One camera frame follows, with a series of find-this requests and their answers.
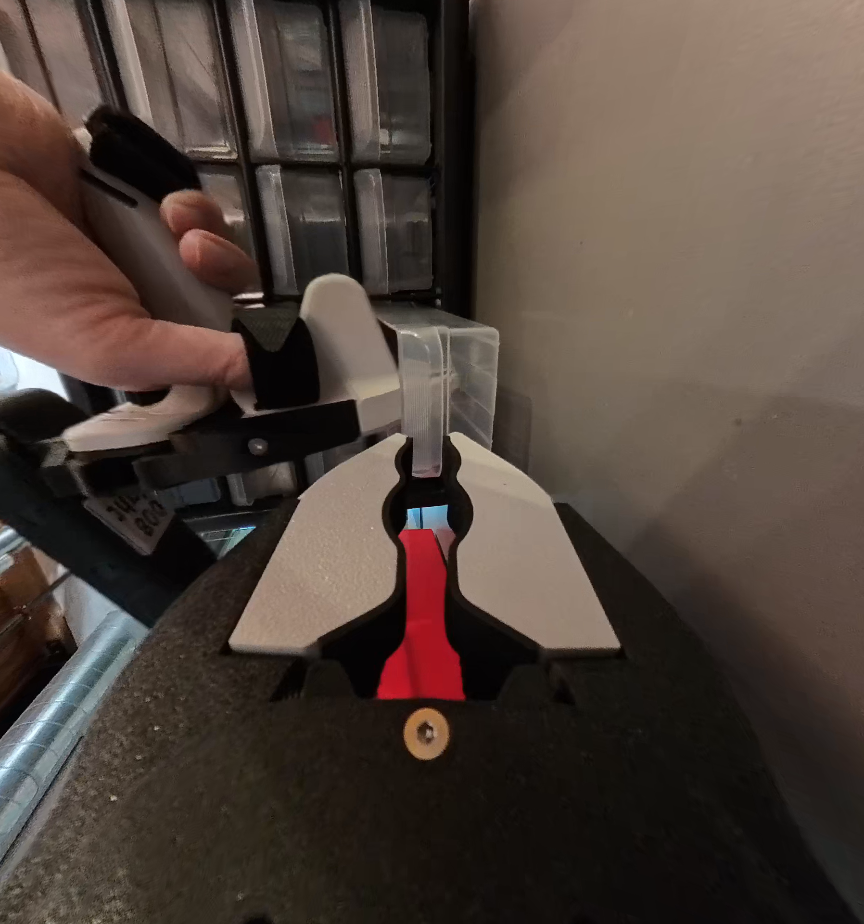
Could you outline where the round metal duct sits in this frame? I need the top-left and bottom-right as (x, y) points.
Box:
(0, 614), (144, 896)

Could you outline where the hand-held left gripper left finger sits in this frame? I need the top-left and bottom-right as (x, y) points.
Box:
(230, 434), (411, 658)

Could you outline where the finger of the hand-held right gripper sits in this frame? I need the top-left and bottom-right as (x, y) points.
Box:
(300, 275), (407, 438)

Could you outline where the red plastic bin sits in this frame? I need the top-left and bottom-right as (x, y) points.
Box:
(375, 527), (469, 701)

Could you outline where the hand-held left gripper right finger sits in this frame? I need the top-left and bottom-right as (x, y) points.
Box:
(447, 431), (623, 661)

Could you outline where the person's right hand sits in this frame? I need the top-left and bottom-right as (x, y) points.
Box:
(0, 58), (260, 394)

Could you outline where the clear plastic drawer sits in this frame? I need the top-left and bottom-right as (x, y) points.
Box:
(375, 304), (502, 480)

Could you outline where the metal air duct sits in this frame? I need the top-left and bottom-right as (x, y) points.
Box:
(0, 535), (72, 737)

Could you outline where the black drawer cabinet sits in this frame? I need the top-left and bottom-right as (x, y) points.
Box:
(0, 0), (476, 506)

